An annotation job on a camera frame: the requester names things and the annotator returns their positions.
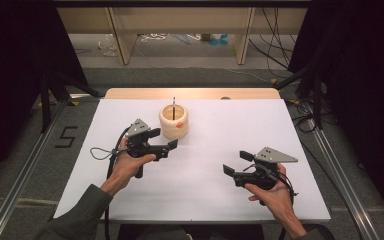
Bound black metal stand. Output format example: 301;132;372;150
39;68;102;134
274;64;325;130

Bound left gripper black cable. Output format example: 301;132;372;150
103;126;132;240

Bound white mat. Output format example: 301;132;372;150
53;98;332;224

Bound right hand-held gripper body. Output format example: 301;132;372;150
233;146;299;192

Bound person's right hand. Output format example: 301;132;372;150
244;162;298;226

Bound clear plastic bag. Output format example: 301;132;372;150
97;33;119;57

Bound wooden table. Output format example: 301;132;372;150
104;87;282;100

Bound white cable bundle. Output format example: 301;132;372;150
139;32;168;43

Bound aluminium floor rail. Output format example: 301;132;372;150
308;118;381;240
0;99;70;240

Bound hanging black cables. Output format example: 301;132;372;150
248;8;298;72

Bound person's left hand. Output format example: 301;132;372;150
108;136;157;196

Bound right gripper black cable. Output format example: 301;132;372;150
243;162;300;240

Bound grey cord loop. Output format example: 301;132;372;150
89;147;128;161

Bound black curtain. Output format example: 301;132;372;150
0;0;91;191
288;0;384;231

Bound beige wooden shelf unit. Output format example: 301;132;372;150
56;6;309;66

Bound black floor cables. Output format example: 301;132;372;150
286;99;318;134

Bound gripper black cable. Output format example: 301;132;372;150
103;126;132;240
243;162;300;240

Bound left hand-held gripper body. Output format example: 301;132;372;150
124;118;170;179

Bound cream ringed pen holder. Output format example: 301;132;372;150
158;103;190;141

